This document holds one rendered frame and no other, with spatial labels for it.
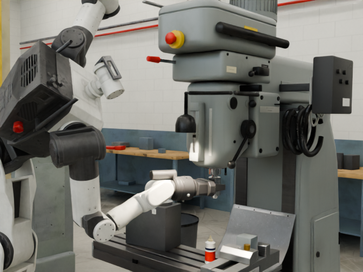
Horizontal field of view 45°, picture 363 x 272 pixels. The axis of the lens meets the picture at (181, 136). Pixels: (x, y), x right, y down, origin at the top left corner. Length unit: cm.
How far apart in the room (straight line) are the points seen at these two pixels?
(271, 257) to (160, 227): 49
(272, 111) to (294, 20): 460
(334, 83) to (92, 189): 92
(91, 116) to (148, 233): 70
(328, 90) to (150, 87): 633
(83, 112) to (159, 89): 632
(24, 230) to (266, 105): 102
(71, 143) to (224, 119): 56
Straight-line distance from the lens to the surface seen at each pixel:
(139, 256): 188
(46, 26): 1062
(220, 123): 157
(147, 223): 194
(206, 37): 147
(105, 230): 145
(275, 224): 198
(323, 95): 169
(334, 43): 605
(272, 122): 180
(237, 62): 159
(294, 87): 183
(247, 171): 205
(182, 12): 153
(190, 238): 364
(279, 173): 197
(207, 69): 155
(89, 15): 173
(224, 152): 159
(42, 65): 141
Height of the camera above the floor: 151
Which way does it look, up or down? 3 degrees down
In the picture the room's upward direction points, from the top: 1 degrees clockwise
